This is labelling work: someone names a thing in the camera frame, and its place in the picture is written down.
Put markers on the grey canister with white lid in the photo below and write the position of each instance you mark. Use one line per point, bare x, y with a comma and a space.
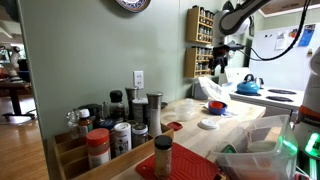
140, 110

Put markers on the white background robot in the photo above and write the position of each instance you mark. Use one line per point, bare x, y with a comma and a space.
12, 60

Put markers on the tall steel pepper mill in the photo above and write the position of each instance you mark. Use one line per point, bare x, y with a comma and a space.
155, 115

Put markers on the small white paper towel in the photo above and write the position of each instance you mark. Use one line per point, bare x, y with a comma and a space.
230, 114

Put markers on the wooden wall spice rack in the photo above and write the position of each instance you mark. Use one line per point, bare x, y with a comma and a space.
199, 25
197, 62

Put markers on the blue tea kettle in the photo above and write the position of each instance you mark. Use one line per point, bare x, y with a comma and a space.
248, 87

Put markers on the orange fridge magnet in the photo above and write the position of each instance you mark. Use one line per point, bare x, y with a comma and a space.
293, 33

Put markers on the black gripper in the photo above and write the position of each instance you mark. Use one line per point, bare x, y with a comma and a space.
220, 55

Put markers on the clear plastic storage bin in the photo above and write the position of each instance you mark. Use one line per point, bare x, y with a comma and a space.
266, 163

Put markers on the white refrigerator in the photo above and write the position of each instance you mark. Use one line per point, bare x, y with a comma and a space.
283, 63

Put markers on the wooden spice crate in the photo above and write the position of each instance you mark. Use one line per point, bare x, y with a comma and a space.
120, 165

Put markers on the white electric stove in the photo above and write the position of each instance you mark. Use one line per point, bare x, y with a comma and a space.
263, 98

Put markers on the dark squat jar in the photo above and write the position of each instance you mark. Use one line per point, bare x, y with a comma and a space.
90, 109

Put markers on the glass bottle with black cap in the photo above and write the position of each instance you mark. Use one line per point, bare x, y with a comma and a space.
116, 106

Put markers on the clear round lunch box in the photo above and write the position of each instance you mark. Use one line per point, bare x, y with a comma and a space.
184, 110

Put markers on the dark steel pepper mill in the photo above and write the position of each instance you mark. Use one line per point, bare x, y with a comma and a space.
131, 96

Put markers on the grey box holder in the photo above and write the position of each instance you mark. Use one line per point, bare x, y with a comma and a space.
198, 91

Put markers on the black stove burner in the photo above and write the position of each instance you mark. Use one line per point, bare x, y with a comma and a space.
279, 98
282, 91

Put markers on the dark wooden table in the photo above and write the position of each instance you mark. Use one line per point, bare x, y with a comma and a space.
15, 88

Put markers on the jar with blue lid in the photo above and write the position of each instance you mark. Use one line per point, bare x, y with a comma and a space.
106, 124

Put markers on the white paper sheet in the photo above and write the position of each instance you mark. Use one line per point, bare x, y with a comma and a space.
281, 40

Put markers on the decorative blue wall plate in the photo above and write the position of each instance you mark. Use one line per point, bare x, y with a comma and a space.
133, 4

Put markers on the clear glass shaker bottle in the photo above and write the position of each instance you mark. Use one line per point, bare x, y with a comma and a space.
72, 122

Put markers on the glass jar with dark lid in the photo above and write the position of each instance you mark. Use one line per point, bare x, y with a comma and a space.
139, 135

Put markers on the blue paper sheet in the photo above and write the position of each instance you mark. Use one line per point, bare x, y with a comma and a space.
306, 35

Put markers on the large white crumpled bag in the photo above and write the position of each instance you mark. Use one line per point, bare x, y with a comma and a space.
213, 88

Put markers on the blue bowl with orange lid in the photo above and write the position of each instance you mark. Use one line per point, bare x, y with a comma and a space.
217, 108

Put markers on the white printed spice shaker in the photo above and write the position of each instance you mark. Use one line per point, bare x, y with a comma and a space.
122, 139

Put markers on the small bottle with white cap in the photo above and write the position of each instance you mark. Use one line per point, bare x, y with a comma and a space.
85, 123

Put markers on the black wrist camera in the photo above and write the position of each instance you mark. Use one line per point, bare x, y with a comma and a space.
237, 47

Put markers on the small dark dish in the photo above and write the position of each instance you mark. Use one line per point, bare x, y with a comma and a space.
164, 105

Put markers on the small red lid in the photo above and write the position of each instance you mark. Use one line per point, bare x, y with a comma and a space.
174, 126

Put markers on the spice jar with red lid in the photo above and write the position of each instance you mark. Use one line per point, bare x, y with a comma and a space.
98, 148

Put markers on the white round container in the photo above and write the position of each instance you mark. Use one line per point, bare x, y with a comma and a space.
261, 146

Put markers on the green round lid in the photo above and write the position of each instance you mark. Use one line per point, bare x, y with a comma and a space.
228, 149

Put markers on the spice jar with black lid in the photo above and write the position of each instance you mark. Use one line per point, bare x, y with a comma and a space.
163, 156

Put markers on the red silicone mat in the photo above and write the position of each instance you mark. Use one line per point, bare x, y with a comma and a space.
186, 165

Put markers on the white round lid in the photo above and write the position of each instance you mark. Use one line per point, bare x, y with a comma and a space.
208, 124

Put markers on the white wall outlet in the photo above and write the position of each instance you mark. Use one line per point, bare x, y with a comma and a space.
138, 79

